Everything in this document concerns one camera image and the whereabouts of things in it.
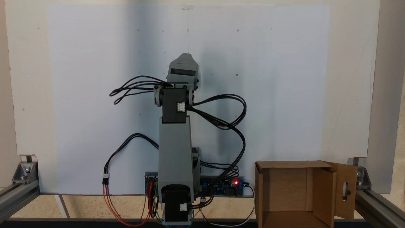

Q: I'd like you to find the brown cardboard box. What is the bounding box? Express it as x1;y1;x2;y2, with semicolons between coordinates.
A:
255;160;358;228

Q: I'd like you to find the black cable with white connector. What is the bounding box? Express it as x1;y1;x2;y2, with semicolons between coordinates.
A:
102;133;159;186

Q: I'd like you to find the grey board mounting plate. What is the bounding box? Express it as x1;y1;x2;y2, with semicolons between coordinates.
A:
145;172;245;198

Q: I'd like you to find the blue power circuit board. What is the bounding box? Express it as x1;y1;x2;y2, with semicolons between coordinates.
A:
202;177;245;197

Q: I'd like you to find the orange red wire bundle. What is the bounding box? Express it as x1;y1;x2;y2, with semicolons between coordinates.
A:
103;183;153;227

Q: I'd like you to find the black power cable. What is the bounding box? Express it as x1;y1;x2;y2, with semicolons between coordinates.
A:
199;183;256;227

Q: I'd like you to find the white paper sheet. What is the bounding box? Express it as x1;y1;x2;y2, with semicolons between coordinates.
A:
47;4;331;195

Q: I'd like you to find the metal corner bracket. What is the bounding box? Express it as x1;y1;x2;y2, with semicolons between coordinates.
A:
357;166;371;187
12;161;39;185

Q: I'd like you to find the black servo cable bundle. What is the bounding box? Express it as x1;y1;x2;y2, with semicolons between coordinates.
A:
186;94;247;198
109;75;174;105

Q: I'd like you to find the yellow wire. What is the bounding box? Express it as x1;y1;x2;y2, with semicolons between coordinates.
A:
152;190;159;219

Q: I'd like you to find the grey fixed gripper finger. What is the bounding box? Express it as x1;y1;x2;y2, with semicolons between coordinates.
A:
169;53;199;69

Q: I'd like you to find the green wire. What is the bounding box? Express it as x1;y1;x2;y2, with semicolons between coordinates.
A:
153;199;165;227

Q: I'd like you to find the aluminium frame rail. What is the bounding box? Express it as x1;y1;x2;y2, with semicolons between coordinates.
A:
354;188;405;228
0;180;41;224

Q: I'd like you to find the motor driver circuit board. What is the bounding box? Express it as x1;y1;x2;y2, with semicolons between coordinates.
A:
146;173;159;195

